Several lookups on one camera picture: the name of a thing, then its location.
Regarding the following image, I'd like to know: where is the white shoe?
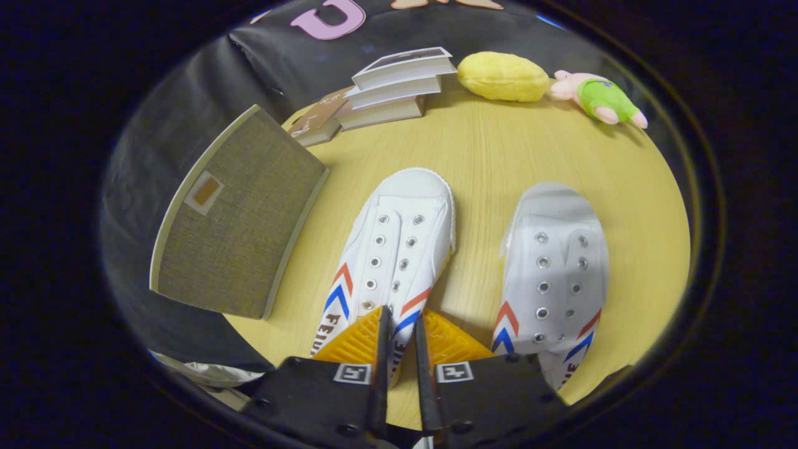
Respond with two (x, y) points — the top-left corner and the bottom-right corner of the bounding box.
(310, 167), (457, 390)
(491, 181), (610, 392)

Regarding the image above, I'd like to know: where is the white book with portrait cover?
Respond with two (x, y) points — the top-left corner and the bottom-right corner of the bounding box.
(352, 47), (458, 90)

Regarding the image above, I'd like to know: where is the plain white book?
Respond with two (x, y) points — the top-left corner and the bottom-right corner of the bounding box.
(345, 75), (443, 110)

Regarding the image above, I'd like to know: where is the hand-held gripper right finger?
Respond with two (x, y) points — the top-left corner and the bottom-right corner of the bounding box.
(415, 310), (568, 447)

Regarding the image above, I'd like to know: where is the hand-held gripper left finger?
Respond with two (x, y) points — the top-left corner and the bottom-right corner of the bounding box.
(240, 306), (392, 447)

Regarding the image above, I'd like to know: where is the black backdrop cloth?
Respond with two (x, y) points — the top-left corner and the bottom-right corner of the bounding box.
(100, 0), (599, 375)

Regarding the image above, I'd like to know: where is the white crumpled fabric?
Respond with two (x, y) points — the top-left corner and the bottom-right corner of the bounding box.
(150, 351), (266, 389)

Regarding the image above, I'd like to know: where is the thin brown book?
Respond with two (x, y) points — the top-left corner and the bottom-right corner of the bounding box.
(288, 86), (356, 148)

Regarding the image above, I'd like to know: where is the yellow peanut plush toy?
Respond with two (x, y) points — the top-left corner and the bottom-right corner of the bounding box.
(457, 51), (550, 103)

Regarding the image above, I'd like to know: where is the grey fabric storage box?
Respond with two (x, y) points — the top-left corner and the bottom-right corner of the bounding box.
(148, 104), (331, 321)

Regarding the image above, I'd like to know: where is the pink pig plush toy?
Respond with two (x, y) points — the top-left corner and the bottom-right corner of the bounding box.
(550, 70), (649, 130)

